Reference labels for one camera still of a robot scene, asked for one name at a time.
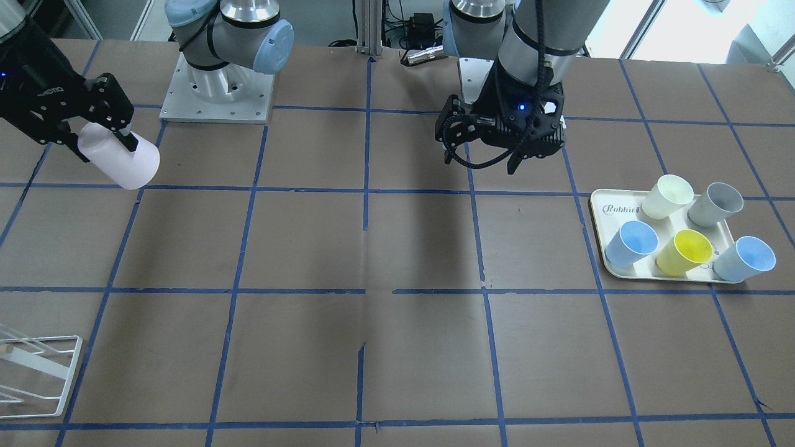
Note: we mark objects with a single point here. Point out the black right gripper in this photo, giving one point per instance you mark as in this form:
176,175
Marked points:
36,87

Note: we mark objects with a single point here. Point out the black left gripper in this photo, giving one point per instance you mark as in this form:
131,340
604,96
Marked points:
495,99

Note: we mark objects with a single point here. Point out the pink plastic cup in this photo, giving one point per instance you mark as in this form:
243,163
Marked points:
129,169

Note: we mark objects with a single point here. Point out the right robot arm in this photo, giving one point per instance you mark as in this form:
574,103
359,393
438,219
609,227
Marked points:
212,34

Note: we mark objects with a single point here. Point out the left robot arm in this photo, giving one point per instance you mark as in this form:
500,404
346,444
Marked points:
520,36

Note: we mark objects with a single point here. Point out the pale green plastic cup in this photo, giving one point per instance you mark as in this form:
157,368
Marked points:
669,194

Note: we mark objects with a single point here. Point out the yellow plastic cup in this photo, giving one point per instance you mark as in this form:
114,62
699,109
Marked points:
686,250

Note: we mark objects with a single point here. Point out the grey plastic cup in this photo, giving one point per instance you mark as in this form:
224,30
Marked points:
719,202

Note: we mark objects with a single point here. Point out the light blue plastic cup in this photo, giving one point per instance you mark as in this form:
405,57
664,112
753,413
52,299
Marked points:
746,258

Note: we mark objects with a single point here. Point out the cream plastic tray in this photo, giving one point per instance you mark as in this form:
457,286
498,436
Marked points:
611,208

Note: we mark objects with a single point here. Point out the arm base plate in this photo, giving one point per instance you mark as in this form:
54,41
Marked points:
230,95
473,73

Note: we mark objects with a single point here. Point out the white wire cup rack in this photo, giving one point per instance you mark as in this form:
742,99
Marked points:
37,373

